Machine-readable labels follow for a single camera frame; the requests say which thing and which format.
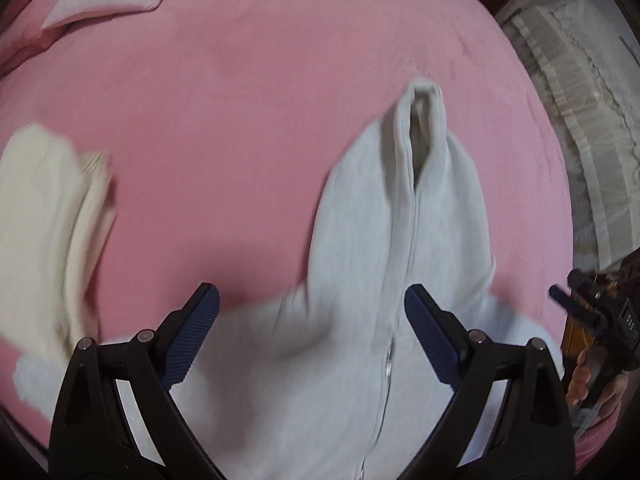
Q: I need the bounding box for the light grey zip hoodie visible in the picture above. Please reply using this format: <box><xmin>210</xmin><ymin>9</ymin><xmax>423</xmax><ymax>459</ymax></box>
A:
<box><xmin>12</xmin><ymin>78</ymin><xmax>566</xmax><ymax>480</ymax></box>

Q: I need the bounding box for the right hand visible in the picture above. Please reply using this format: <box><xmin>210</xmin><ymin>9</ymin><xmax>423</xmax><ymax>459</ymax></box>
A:
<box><xmin>565</xmin><ymin>347</ymin><xmax>628</xmax><ymax>427</ymax></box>

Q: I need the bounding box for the wooden nightstand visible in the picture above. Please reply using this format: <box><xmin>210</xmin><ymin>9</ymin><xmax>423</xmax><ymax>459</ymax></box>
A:
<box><xmin>561</xmin><ymin>315</ymin><xmax>593</xmax><ymax>359</ymax></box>

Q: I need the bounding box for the folded cream garment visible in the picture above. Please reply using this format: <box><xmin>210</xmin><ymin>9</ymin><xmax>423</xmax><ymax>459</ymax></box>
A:
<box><xmin>1</xmin><ymin>124</ymin><xmax>116</xmax><ymax>363</ymax></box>

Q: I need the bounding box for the white lace curtain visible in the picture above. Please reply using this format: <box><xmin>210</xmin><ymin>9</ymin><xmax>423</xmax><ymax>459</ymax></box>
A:
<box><xmin>502</xmin><ymin>0</ymin><xmax>639</xmax><ymax>272</ymax></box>

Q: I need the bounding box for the pink bed blanket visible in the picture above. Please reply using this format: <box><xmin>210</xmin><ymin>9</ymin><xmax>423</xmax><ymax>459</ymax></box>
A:
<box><xmin>0</xmin><ymin>0</ymin><xmax>575</xmax><ymax>480</ymax></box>

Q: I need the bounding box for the folded pink quilt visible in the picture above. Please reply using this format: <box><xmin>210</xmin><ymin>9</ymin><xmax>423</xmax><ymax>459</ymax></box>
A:
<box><xmin>1</xmin><ymin>23</ymin><xmax>65</xmax><ymax>73</ymax></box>

